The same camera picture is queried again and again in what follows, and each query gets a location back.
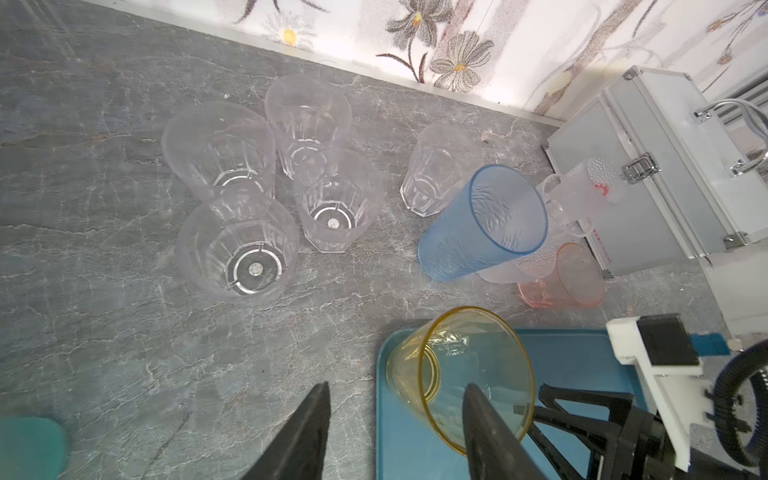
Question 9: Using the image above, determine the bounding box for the clear measuring cup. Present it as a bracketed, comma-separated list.
[537, 157, 630, 237]

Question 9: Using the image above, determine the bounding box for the blue plastic tumbler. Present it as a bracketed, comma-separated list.
[417, 164, 548, 282]

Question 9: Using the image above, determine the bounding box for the yellow plastic tumbler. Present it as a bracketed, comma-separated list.
[385, 306, 536, 455]

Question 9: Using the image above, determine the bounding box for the teal plastic tray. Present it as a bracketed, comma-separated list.
[375, 327, 648, 480]

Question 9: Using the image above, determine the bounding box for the pink plastic cup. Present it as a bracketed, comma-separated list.
[518, 243, 606, 309]

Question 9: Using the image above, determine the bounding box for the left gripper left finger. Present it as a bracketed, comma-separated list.
[242, 382, 331, 480]

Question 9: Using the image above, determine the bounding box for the clear faceted glass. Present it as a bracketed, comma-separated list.
[400, 123, 484, 217]
[161, 101, 277, 203]
[264, 74, 352, 178]
[293, 147, 385, 253]
[174, 183, 300, 306]

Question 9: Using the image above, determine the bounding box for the silver aluminium case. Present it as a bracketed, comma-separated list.
[544, 66, 767, 277]

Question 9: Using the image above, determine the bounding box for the frosted clear cup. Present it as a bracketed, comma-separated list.
[479, 233, 571, 284]

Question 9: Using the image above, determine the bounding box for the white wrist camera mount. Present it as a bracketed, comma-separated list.
[606, 314, 714, 472]

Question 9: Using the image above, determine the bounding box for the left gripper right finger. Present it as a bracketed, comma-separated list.
[462, 383, 545, 480]

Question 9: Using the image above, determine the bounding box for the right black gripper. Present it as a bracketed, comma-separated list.
[527, 384, 758, 479]

